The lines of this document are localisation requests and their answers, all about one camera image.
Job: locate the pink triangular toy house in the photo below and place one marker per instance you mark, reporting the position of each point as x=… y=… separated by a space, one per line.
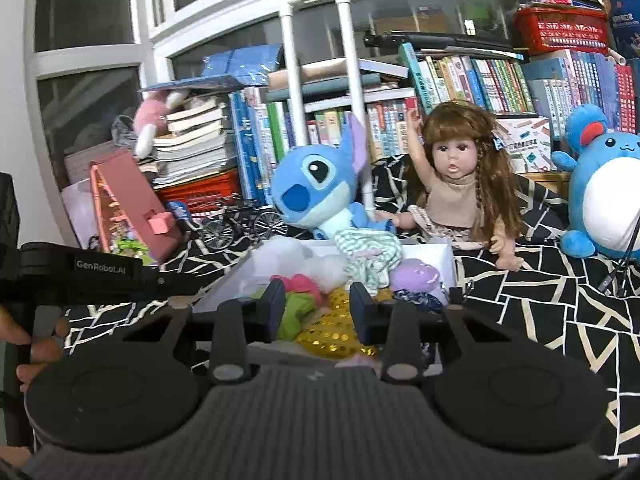
x=130 y=218

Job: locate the blue Stitch plush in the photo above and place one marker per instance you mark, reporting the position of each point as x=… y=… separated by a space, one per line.
x=314 y=187

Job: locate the blue round plush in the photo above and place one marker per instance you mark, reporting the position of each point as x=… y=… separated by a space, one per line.
x=603 y=196

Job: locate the red plastic basket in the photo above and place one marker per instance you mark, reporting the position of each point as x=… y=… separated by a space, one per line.
x=204 y=194

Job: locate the miniature black bicycle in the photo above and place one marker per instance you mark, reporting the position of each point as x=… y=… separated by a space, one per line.
x=234 y=218

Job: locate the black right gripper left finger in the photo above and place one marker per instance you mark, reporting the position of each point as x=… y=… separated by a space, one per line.
x=237 y=324

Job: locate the row of upright books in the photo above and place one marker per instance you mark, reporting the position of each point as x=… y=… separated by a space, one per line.
x=531 y=103

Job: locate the purple plush toy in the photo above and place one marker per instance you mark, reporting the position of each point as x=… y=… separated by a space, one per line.
x=413 y=275

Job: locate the left hand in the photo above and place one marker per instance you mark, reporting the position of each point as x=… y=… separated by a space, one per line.
x=42 y=352

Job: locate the black white patterned blanket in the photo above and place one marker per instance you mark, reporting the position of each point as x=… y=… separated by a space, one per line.
x=553 y=300

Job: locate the green and pink scrunchie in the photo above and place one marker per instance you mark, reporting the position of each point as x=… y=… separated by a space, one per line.
x=303 y=299

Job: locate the stack of books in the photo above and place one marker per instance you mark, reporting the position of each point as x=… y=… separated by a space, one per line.
x=200 y=141

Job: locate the blue cardboard box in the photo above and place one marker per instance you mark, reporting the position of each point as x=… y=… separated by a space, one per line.
x=624 y=16

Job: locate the white fluffy plush toy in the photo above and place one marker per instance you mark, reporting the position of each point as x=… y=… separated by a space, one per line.
x=286 y=256

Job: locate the white cardboard box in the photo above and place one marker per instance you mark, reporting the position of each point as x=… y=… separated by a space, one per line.
x=243 y=283

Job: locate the blue brocade pouch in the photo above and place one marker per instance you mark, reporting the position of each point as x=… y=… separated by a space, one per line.
x=424 y=301

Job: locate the red basket on books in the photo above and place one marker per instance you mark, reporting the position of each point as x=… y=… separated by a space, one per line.
x=546 y=28

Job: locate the gold sequin heart pillow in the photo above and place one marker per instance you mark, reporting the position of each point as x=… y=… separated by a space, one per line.
x=331 y=334

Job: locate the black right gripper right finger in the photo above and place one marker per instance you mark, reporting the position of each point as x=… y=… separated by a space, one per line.
x=393 y=326

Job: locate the white pipe rack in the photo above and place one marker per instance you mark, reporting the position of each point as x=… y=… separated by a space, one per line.
x=334 y=75

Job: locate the pink white bunny plush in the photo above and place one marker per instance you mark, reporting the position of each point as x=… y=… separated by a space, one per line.
x=150 y=119

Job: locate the brown haired baby doll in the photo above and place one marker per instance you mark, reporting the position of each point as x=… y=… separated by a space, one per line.
x=464 y=180

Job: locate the pink cloth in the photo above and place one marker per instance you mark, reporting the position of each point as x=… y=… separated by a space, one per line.
x=361 y=360

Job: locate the green plaid cloth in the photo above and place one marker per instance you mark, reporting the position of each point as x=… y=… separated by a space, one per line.
x=370 y=257

